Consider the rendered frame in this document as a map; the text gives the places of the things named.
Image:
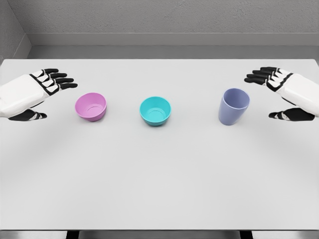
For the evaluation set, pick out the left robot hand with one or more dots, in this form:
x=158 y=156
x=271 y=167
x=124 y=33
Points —
x=23 y=92

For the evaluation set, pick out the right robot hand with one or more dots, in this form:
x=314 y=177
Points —
x=301 y=92

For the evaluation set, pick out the pink bowl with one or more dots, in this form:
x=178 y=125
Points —
x=91 y=107

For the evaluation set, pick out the lavender cup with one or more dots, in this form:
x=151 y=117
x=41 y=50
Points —
x=233 y=107

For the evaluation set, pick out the teal bowl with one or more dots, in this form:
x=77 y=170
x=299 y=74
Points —
x=155 y=111

